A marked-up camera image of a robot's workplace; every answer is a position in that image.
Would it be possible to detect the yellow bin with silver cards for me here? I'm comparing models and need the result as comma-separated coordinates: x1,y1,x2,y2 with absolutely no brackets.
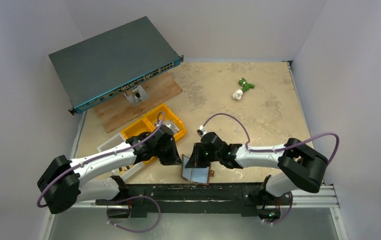
143,103,187,141

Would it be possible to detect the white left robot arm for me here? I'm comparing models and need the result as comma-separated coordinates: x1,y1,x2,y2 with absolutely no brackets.
36,124,183,214

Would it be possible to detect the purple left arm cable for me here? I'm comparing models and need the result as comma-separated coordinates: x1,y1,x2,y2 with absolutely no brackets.
37,111,166,234

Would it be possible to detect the plywood board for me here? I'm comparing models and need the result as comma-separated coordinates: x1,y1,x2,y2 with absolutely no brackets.
93,72,182,133

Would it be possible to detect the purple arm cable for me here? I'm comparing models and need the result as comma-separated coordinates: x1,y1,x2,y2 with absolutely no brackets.
37,111,166,234
199,113,340,226

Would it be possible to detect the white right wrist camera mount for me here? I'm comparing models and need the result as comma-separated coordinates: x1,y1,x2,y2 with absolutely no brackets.
196,125,208,138

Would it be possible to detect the white bin with gold cards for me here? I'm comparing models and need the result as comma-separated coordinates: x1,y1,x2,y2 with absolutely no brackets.
96,133,145,182

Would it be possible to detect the yellow bin with black cards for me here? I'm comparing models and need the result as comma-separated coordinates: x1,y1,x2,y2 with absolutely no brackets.
120,117,155,166

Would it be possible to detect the green and white plastic fitting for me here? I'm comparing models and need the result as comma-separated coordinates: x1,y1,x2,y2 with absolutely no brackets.
232,77,255,100

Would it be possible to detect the grey network switch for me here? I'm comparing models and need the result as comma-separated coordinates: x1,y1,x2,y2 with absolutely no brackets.
49,16,184,115

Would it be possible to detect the grey metal bracket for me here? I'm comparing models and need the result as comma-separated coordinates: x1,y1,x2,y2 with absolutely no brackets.
123,85,149,106

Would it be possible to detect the black metal base rail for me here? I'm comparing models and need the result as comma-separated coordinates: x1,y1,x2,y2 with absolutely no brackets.
95,182,292,219

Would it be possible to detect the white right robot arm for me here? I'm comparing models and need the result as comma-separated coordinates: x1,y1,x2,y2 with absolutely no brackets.
185,132,329,197

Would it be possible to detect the brown leather card holder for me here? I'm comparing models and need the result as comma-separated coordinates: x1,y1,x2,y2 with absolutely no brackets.
181,154,215,186

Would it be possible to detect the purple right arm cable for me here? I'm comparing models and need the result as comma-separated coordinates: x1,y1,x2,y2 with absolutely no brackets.
199,113,340,226

